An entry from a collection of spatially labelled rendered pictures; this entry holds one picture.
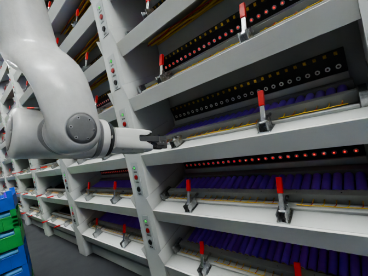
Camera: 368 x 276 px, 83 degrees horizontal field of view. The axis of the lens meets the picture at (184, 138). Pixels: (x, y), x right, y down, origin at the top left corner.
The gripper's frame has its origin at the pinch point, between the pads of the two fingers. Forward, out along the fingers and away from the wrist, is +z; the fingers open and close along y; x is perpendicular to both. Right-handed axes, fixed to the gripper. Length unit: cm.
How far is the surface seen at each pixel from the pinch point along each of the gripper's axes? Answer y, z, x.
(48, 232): -156, 16, -49
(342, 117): 39.9, 7.1, -0.7
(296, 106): 32.3, 11.0, 3.9
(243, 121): 19.9, 11.2, 3.2
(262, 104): 26.8, 6.5, 4.9
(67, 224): -112, 16, -38
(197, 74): 13.6, 2.2, 15.4
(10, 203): -73, -20, -17
